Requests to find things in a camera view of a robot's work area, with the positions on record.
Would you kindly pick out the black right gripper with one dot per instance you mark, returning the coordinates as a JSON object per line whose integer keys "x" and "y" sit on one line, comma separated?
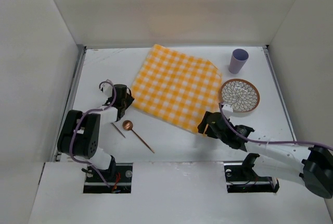
{"x": 209, "y": 124}

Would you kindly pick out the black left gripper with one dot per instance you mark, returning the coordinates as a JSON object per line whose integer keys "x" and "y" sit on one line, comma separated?
{"x": 125, "y": 101}

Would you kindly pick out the yellow white checkered cloth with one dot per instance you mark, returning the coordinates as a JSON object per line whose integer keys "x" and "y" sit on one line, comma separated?
{"x": 176, "y": 88}

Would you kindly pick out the floral patterned ceramic plate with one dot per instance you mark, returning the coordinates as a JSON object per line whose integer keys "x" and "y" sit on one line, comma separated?
{"x": 240, "y": 94}

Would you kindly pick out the lilac plastic cup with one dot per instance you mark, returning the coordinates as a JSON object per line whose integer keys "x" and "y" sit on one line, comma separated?
{"x": 237, "y": 61}

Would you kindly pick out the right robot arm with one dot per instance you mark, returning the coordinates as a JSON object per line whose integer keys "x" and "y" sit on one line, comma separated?
{"x": 309, "y": 165}

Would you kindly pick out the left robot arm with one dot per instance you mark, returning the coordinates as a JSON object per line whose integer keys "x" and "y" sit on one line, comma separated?
{"x": 79, "y": 135}

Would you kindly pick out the copper spoon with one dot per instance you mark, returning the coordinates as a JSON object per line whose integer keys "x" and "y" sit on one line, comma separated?
{"x": 128, "y": 126}

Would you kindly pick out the metal fork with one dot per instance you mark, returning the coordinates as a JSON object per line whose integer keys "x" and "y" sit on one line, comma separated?
{"x": 118, "y": 130}

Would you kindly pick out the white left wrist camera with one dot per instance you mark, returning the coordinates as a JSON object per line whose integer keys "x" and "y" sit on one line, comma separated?
{"x": 106, "y": 87}

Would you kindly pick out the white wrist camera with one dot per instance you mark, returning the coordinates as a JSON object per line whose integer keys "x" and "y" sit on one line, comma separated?
{"x": 106, "y": 87}
{"x": 226, "y": 109}

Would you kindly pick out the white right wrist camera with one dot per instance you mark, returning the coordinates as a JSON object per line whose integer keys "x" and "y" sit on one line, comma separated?
{"x": 226, "y": 109}

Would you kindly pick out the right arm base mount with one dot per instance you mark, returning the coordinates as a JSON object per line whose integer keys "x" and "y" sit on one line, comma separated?
{"x": 243, "y": 180}

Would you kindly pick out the left aluminium table rail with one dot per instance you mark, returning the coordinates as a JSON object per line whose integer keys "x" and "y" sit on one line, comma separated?
{"x": 71, "y": 95}

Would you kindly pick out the aluminium table rail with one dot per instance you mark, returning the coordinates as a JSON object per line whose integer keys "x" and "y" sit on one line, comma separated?
{"x": 286, "y": 113}
{"x": 71, "y": 95}

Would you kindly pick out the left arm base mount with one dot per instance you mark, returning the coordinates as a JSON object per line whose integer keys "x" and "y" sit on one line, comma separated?
{"x": 119, "y": 183}

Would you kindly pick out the right aluminium table rail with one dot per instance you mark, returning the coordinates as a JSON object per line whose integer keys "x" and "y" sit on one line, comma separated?
{"x": 286, "y": 113}

